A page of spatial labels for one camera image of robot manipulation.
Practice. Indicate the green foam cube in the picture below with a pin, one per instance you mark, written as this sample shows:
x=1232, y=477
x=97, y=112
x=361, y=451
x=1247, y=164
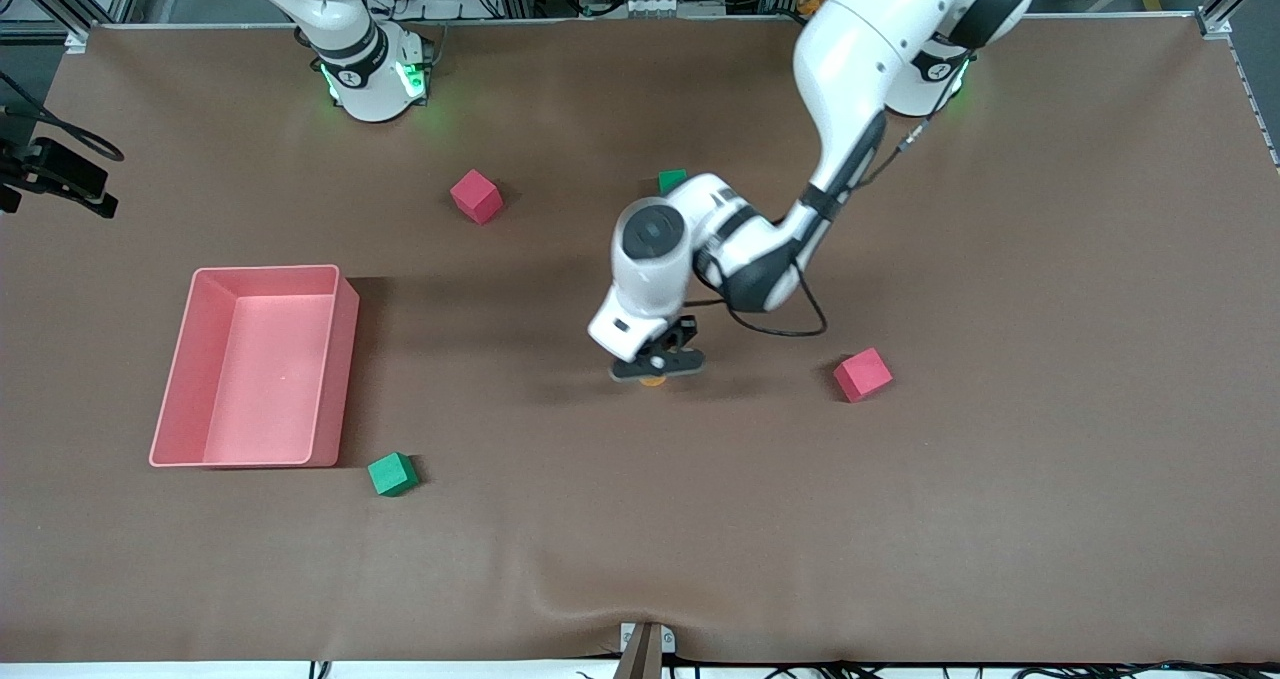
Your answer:
x=670, y=178
x=392, y=474

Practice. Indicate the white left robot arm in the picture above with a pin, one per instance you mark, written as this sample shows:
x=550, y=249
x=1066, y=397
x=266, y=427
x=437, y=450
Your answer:
x=860, y=49

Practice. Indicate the grey metal table clamp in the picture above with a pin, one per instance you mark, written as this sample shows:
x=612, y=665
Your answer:
x=645, y=649

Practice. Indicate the brown table cover sheet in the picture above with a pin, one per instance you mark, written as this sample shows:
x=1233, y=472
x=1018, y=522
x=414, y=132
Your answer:
x=700, y=519

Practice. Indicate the red foam cube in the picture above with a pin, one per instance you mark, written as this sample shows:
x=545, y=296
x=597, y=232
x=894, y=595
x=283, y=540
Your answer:
x=862, y=374
x=475, y=196

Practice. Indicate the pink plastic bin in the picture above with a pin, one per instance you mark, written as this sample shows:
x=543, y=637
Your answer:
x=260, y=369

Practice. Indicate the black side camera device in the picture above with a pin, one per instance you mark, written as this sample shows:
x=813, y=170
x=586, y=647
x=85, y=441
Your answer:
x=65, y=174

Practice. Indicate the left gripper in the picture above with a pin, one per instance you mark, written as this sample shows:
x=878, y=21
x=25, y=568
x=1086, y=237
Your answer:
x=684, y=331

